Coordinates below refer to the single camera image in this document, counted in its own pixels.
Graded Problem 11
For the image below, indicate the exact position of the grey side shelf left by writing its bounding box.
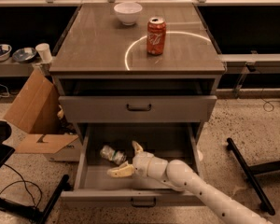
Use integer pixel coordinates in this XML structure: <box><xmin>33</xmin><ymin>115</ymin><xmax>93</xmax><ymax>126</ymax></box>
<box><xmin>0</xmin><ymin>58</ymin><xmax>51</xmax><ymax>77</ymax></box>

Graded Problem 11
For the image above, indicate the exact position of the white green 7up can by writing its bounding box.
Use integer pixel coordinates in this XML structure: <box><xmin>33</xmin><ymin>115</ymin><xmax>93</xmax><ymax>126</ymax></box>
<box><xmin>100</xmin><ymin>145</ymin><xmax>126</xmax><ymax>165</ymax></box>

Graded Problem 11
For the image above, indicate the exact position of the blue patterned bowl right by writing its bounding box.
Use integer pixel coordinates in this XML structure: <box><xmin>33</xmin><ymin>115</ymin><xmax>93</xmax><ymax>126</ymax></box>
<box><xmin>12</xmin><ymin>48</ymin><xmax>36</xmax><ymax>63</ymax></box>

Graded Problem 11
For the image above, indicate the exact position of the brown cardboard box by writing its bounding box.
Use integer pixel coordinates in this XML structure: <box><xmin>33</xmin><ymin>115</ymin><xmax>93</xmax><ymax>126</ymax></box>
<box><xmin>4</xmin><ymin>70</ymin><xmax>82</xmax><ymax>161</ymax></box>

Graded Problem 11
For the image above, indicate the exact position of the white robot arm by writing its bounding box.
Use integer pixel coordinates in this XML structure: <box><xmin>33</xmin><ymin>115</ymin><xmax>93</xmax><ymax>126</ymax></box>
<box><xmin>107</xmin><ymin>141</ymin><xmax>272</xmax><ymax>224</ymax></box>

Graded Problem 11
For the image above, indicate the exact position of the open grey lower drawer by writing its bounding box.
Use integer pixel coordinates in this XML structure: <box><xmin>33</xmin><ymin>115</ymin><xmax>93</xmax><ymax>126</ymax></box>
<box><xmin>62</xmin><ymin>123</ymin><xmax>202</xmax><ymax>208</ymax></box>

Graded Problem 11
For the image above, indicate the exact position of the black stand base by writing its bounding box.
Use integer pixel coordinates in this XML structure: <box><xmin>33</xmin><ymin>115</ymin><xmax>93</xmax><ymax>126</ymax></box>
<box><xmin>0</xmin><ymin>175</ymin><xmax>69</xmax><ymax>224</ymax></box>
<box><xmin>226</xmin><ymin>138</ymin><xmax>280</xmax><ymax>216</ymax></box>

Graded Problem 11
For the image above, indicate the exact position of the red coca-cola can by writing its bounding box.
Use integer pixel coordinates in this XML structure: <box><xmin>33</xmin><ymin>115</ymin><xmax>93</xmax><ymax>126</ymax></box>
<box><xmin>147</xmin><ymin>17</ymin><xmax>166</xmax><ymax>55</ymax></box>

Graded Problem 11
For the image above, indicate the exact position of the black cable on floor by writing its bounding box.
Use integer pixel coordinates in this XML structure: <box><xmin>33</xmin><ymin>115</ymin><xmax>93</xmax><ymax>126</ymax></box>
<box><xmin>0</xmin><ymin>162</ymin><xmax>44</xmax><ymax>209</ymax></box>

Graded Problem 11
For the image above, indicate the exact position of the grey side shelf right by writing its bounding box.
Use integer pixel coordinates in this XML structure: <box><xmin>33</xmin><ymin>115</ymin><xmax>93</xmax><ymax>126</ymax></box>
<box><xmin>219</xmin><ymin>54</ymin><xmax>280</xmax><ymax>74</ymax></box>

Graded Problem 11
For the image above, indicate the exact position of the white bowl on cabinet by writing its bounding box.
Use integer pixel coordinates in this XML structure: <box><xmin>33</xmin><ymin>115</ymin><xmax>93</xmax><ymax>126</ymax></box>
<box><xmin>114</xmin><ymin>2</ymin><xmax>143</xmax><ymax>25</ymax></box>

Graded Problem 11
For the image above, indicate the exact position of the grey side shelf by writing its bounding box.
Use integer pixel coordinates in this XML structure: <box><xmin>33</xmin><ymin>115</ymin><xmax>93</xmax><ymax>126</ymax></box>
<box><xmin>0</xmin><ymin>58</ymin><xmax>51</xmax><ymax>77</ymax></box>
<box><xmin>219</xmin><ymin>54</ymin><xmax>280</xmax><ymax>74</ymax></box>

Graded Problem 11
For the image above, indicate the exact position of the white paper cup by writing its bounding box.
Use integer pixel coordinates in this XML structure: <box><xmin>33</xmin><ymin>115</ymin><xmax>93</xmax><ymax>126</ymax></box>
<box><xmin>35</xmin><ymin>43</ymin><xmax>52</xmax><ymax>63</ymax></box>

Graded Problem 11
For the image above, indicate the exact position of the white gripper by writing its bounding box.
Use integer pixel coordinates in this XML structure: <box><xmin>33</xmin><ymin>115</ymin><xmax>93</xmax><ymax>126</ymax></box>
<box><xmin>107</xmin><ymin>141</ymin><xmax>168</xmax><ymax>180</ymax></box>

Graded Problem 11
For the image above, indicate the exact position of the black stand base right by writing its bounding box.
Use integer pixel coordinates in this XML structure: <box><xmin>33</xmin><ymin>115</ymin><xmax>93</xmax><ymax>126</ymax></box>
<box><xmin>226</xmin><ymin>138</ymin><xmax>280</xmax><ymax>216</ymax></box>

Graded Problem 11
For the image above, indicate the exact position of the grey upper drawer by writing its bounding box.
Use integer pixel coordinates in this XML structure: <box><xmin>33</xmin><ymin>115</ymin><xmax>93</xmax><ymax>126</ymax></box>
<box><xmin>59</xmin><ymin>95</ymin><xmax>217</xmax><ymax>123</ymax></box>

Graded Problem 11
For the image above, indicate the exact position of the black stand base left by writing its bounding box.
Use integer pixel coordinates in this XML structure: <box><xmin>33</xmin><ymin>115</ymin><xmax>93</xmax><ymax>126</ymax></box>
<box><xmin>0</xmin><ymin>175</ymin><xmax>69</xmax><ymax>224</ymax></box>

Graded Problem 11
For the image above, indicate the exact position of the grey drawer cabinet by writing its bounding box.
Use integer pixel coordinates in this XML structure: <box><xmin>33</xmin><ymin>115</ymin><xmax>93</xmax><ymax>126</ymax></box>
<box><xmin>49</xmin><ymin>2</ymin><xmax>225</xmax><ymax>138</ymax></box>

